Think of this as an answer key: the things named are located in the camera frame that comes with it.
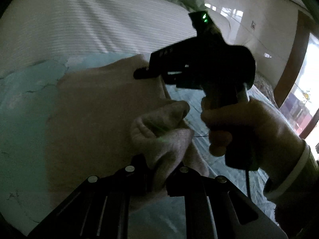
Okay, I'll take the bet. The right hand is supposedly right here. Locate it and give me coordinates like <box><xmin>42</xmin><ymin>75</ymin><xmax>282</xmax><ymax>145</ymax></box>
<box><xmin>201</xmin><ymin>97</ymin><xmax>305</xmax><ymax>192</ymax></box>

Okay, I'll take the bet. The white ribbed pillow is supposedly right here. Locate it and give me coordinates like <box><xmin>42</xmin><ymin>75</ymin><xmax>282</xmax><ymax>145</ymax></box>
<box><xmin>0</xmin><ymin>0</ymin><xmax>233</xmax><ymax>78</ymax></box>

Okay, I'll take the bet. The black thin cable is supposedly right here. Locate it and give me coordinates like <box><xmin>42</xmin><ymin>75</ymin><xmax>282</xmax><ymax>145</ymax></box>
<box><xmin>245</xmin><ymin>170</ymin><xmax>253</xmax><ymax>199</ymax></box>

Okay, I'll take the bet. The light blue floral bedsheet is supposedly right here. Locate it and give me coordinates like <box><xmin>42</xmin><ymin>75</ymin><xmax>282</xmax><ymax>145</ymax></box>
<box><xmin>0</xmin><ymin>52</ymin><xmax>282</xmax><ymax>237</ymax></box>

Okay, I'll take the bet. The dark wooden door frame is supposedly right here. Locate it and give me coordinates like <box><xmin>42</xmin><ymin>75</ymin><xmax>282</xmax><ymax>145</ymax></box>
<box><xmin>274</xmin><ymin>11</ymin><xmax>318</xmax><ymax>139</ymax></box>

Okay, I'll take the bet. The grey-brown knit garment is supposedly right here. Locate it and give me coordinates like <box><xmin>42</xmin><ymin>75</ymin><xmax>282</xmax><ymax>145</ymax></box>
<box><xmin>45</xmin><ymin>55</ymin><xmax>209</xmax><ymax>212</ymax></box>

